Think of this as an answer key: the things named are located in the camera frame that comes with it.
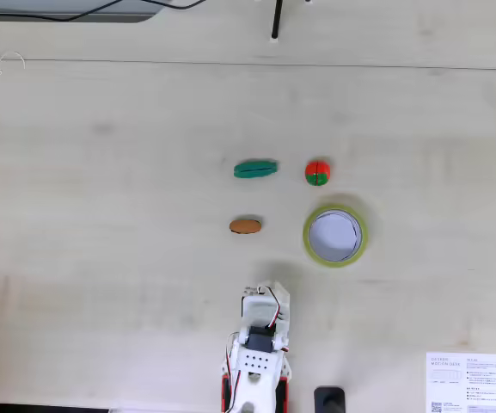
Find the black cable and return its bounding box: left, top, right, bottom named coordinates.
left=0, top=0, right=208, bottom=22

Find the black camera stand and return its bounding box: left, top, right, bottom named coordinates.
left=268, top=0, right=286, bottom=46

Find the green toy cucumber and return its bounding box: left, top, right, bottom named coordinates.
left=233, top=158, right=279, bottom=180

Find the white printed paper sheet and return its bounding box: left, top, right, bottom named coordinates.
left=426, top=351, right=496, bottom=413

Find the toy hamburger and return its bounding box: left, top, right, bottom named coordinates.
left=229, top=215, right=263, bottom=237

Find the grey monitor base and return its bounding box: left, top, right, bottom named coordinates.
left=0, top=11, right=160, bottom=26

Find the red toy strawberry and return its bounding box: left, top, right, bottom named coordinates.
left=304, top=157, right=333, bottom=188

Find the thin white wire loop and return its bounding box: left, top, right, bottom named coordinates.
left=0, top=51, right=28, bottom=77

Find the clear packing tape roll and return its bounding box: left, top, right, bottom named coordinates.
left=302, top=203, right=370, bottom=268

